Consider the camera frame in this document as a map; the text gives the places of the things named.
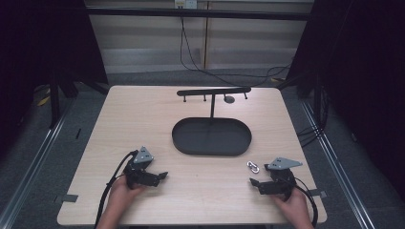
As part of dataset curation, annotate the silver carabiner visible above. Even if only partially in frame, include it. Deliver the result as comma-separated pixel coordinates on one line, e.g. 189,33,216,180
246,160,261,175

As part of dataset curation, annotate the black wall cable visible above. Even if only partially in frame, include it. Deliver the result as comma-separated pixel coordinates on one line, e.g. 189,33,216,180
179,15,292,88

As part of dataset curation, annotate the person's left hand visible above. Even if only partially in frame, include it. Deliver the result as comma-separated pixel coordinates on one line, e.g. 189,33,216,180
109,175,148,208

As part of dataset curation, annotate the grey tape strip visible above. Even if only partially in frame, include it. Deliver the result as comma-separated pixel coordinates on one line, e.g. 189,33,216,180
53,194,79,204
308,188,328,199

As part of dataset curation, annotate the black floor cables bundle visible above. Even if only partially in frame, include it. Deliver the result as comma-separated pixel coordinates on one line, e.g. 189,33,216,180
296,85,330,148

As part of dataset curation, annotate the metal floor rail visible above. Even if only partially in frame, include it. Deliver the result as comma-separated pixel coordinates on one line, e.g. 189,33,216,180
0,98,77,229
300,100,378,229

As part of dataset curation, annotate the black horizontal frame bar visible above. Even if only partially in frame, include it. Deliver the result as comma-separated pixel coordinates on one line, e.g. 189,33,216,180
86,7,311,22

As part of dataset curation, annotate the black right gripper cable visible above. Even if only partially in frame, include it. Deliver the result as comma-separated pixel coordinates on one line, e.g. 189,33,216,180
294,177,319,228

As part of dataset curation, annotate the black curtain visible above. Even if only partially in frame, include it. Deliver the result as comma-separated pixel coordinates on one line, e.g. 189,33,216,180
0,0,109,160
286,0,405,201

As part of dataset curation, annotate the black hook stand with tray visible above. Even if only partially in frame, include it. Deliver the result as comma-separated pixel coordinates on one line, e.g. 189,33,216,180
171,86,253,157

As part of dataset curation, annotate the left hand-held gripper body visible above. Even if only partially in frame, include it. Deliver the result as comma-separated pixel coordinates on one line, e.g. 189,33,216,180
123,145,160,189

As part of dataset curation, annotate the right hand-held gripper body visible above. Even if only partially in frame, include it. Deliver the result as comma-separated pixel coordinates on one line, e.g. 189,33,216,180
258,156,304,202

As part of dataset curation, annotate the yellow floor object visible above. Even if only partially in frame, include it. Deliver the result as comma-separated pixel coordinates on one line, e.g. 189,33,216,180
36,94,52,108

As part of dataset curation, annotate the white wall socket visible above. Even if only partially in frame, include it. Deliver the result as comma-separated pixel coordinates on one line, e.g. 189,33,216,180
174,0,199,10

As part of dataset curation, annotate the person's right hand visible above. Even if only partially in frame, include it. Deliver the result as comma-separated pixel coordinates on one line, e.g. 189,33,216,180
270,188,309,220

